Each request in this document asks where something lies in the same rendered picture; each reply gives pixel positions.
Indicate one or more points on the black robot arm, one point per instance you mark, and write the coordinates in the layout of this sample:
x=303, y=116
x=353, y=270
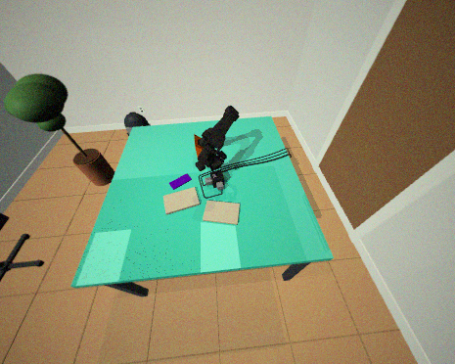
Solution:
x=215, y=137

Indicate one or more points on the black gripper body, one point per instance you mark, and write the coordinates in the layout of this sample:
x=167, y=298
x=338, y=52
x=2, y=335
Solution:
x=201, y=166

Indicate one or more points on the purple flat rectangular slab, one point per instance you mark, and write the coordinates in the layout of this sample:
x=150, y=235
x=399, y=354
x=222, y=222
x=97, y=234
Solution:
x=180, y=181

